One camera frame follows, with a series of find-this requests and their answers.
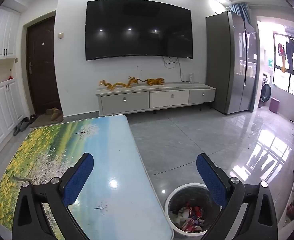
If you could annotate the purple stool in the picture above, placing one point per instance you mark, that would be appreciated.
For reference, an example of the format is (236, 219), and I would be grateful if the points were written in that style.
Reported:
(274, 105)

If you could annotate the golden tiger figurine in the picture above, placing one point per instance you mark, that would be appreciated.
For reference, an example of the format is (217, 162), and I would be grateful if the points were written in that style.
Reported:
(155, 81)

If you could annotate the grey washing machine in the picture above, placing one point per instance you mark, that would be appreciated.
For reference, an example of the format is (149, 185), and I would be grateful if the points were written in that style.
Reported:
(266, 92)

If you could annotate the long golden dragon figurine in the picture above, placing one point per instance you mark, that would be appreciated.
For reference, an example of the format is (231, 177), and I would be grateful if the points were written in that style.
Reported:
(115, 85)

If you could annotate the grey tall refrigerator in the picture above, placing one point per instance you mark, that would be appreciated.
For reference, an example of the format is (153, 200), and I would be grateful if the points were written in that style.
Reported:
(227, 62)

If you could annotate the grey slippers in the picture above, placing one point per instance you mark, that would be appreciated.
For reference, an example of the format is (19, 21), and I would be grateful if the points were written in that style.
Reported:
(21, 128)

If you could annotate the dark brown entrance door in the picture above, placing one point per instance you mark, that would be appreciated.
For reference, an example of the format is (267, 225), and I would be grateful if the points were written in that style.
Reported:
(43, 67)

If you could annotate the brown doormat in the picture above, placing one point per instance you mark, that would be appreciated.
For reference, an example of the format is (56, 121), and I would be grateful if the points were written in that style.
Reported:
(41, 122)

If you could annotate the pile of colourful wrappers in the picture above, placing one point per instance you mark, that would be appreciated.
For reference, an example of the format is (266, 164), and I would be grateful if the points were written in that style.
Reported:
(190, 218)

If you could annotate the hanging red yellow garment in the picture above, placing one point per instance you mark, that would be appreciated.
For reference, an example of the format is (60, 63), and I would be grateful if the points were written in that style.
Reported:
(281, 52)

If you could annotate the large black wall television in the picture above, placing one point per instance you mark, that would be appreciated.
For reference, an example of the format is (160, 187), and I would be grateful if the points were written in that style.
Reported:
(139, 30)

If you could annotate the small golden dragon figurine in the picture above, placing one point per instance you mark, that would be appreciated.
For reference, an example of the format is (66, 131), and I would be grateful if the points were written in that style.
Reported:
(134, 80)

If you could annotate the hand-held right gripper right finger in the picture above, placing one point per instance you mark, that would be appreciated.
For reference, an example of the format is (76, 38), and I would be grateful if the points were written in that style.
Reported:
(212, 180)

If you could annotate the landscape print table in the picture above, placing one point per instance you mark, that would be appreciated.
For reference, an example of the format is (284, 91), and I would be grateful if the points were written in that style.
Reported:
(117, 142)

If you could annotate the white wall cabinets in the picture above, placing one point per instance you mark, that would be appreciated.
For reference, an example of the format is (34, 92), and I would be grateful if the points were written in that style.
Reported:
(4, 105)

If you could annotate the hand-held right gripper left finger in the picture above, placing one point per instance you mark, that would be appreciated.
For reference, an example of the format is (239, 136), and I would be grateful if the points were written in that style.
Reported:
(78, 180)

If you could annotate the dark shoes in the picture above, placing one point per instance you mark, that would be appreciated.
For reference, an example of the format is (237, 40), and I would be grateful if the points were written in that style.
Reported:
(33, 119)

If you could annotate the white wall cupboard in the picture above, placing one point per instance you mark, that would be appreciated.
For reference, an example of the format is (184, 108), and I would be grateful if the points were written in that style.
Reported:
(4, 35)

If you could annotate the white grey television cabinet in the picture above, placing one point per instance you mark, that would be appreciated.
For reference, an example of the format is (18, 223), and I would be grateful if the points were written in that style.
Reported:
(124, 101)

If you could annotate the beige wall switch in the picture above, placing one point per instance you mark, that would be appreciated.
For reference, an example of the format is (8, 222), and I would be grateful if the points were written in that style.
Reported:
(60, 35)

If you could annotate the white round trash bin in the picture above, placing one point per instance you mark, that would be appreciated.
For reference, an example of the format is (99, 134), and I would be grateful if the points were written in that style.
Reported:
(178, 189)

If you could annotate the tan boots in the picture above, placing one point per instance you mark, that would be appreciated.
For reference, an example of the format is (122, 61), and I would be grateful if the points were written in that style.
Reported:
(55, 114)

